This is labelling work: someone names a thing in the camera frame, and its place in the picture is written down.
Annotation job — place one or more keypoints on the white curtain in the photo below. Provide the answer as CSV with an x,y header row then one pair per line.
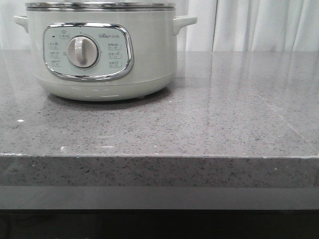
x,y
250,25

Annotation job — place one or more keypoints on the glass pot lid steel rim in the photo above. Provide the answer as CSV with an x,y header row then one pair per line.
x,y
99,5

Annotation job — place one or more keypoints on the pale green electric pot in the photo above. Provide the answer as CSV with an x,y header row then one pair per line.
x,y
101,53

